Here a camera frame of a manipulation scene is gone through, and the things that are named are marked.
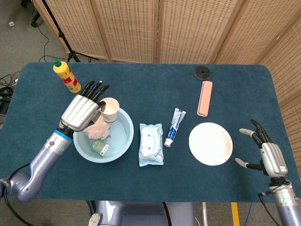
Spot blue white toothpaste tube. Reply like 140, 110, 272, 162
164, 107, 187, 148

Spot pink toothbrush case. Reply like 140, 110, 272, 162
197, 80, 214, 117

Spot wicker folding screen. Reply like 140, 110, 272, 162
32, 0, 301, 170

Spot white paper plate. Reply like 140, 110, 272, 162
189, 122, 234, 166

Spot blue wet wipes pack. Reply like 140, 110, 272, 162
138, 122, 164, 167

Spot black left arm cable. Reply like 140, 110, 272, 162
2, 163, 32, 226

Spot white paper cup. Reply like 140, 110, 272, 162
99, 97, 120, 124

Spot dark blue table cloth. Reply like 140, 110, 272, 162
0, 62, 294, 203

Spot black tripod stand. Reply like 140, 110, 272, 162
41, 0, 99, 63

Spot black wheeled stand base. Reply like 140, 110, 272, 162
20, 0, 41, 28

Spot pink bath loofah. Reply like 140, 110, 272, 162
84, 116, 111, 140

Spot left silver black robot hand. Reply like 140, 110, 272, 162
60, 81, 111, 132

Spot yellow bottle with green cap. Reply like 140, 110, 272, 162
52, 58, 82, 94

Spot black floor cables bundle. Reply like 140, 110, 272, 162
0, 73, 21, 113

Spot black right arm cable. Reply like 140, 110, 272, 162
257, 191, 283, 226

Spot light blue plastic basin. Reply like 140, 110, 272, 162
73, 108, 135, 163

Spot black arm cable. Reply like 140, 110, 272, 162
2, 163, 32, 226
257, 191, 283, 226

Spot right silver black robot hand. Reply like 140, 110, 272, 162
235, 119, 289, 178

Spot blue-grey robot torso base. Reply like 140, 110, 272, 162
88, 200, 197, 226

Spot black round disc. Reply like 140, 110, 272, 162
195, 66, 212, 80

